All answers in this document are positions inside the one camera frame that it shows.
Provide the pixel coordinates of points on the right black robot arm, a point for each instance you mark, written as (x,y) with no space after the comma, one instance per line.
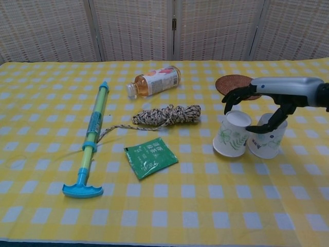
(326,96)

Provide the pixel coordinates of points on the woven folding screen panel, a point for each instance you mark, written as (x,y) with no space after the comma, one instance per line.
(218,28)
(133,28)
(43,28)
(295,28)

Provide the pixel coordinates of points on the amber drink plastic bottle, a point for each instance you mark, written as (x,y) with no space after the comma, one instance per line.
(156,81)

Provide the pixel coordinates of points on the green tea sachet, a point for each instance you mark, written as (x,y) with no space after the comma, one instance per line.
(150,158)

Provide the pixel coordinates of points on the round brown woven coaster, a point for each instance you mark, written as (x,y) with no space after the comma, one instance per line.
(231,83)

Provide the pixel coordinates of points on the white cup green flower print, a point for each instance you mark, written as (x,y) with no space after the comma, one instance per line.
(231,136)

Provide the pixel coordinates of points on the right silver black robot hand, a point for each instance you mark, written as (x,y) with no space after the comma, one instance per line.
(288,88)

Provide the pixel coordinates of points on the brass screen hinge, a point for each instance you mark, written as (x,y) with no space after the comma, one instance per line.
(174,23)

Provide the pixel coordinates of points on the blue green toy water pump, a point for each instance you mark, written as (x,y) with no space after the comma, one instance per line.
(95,115)

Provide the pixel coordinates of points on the white cup blue flower print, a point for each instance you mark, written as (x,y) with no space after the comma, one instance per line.
(268,145)

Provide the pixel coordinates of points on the yellow white checkered tablecloth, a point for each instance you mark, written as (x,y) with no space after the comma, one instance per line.
(164,205)

